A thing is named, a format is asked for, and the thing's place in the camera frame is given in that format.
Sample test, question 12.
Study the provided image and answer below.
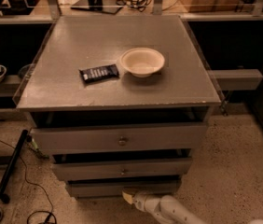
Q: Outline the black floor cable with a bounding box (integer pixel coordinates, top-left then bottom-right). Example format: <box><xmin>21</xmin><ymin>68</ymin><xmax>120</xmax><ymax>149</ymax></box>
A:
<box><xmin>0</xmin><ymin>115</ymin><xmax>59</xmax><ymax>224</ymax></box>

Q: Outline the black bar on floor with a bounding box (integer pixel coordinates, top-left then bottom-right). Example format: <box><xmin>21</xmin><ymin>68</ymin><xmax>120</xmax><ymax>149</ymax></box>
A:
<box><xmin>0</xmin><ymin>130</ymin><xmax>28</xmax><ymax>203</ymax></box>

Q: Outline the green handled tool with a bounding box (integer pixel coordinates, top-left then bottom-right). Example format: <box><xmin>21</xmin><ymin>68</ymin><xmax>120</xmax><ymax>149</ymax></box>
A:
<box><xmin>26</xmin><ymin>135</ymin><xmax>48</xmax><ymax>160</ymax></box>

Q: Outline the white paper bowl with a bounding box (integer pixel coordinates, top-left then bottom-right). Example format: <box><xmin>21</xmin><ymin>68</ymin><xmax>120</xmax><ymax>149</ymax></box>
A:
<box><xmin>118</xmin><ymin>48</ymin><xmax>165</xmax><ymax>77</ymax></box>

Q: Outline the grey bottom drawer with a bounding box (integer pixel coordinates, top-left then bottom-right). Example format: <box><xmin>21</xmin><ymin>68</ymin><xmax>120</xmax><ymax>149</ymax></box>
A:
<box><xmin>66</xmin><ymin>176</ymin><xmax>181</xmax><ymax>198</ymax></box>

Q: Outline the black snack bar wrapper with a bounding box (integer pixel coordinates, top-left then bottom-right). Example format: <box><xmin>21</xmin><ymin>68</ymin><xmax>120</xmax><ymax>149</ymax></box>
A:
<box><xmin>79</xmin><ymin>64</ymin><xmax>119</xmax><ymax>84</ymax></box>

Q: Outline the grey middle drawer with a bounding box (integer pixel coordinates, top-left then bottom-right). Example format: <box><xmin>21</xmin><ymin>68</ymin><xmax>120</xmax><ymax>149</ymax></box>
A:
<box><xmin>52</xmin><ymin>158</ymin><xmax>192</xmax><ymax>181</ymax></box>

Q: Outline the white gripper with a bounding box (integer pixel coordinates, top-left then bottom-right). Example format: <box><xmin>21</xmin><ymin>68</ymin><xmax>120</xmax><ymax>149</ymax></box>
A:
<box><xmin>122</xmin><ymin>189</ymin><xmax>163</xmax><ymax>217</ymax></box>

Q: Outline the grey drawer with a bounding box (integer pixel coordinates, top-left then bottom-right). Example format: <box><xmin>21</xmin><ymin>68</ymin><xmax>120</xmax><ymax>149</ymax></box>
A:
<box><xmin>32</xmin><ymin>123</ymin><xmax>207</xmax><ymax>155</ymax></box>
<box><xmin>52</xmin><ymin>158</ymin><xmax>192</xmax><ymax>181</ymax></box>
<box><xmin>66</xmin><ymin>176</ymin><xmax>181</xmax><ymax>198</ymax></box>

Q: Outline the grey top drawer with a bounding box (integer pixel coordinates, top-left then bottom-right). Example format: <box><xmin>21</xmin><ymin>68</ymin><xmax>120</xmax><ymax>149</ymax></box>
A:
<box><xmin>32</xmin><ymin>123</ymin><xmax>207</xmax><ymax>155</ymax></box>

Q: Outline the black monitor stand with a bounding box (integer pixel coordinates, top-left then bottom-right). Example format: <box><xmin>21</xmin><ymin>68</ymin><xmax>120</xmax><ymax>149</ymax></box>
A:
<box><xmin>71</xmin><ymin>0</ymin><xmax>123</xmax><ymax>15</ymax></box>

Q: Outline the grey wooden drawer cabinet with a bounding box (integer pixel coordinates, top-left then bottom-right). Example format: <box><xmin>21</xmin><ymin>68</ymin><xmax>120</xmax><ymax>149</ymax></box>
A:
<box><xmin>15</xmin><ymin>14</ymin><xmax>222</xmax><ymax>201</ymax></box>

